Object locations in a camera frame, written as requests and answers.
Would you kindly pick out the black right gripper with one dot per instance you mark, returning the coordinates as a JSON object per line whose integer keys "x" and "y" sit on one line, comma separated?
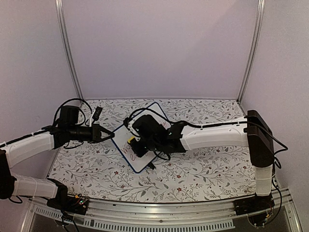
{"x": 139, "y": 152}

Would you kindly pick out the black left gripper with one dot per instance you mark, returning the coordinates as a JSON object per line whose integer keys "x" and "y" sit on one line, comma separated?
{"x": 96, "y": 133}

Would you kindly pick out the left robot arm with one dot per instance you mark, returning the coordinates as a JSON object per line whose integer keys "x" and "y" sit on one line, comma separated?
{"x": 64, "y": 129}

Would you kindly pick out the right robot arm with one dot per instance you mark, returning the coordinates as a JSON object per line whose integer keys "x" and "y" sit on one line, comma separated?
{"x": 250, "y": 130}

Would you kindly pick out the floral tablecloth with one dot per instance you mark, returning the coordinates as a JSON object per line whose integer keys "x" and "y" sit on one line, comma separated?
{"x": 213, "y": 173}

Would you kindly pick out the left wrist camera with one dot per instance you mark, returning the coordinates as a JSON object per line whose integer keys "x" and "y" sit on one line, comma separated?
{"x": 95, "y": 116}

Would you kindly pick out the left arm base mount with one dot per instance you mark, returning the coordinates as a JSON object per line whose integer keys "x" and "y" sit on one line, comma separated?
{"x": 76, "y": 204}

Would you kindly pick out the aluminium front rail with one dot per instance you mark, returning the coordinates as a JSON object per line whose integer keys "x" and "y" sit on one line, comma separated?
{"x": 212, "y": 216}

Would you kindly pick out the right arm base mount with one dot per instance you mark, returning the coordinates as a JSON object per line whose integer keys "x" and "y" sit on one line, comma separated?
{"x": 253, "y": 204}

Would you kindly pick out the left metal frame post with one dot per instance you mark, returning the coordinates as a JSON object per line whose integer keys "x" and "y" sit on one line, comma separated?
{"x": 67, "y": 48}

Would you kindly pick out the metal frame post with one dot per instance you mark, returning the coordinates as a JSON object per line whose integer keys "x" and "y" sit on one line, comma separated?
{"x": 67, "y": 48}
{"x": 253, "y": 49}

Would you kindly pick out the right metal frame post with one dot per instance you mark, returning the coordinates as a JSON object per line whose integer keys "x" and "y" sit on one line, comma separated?
{"x": 253, "y": 49}

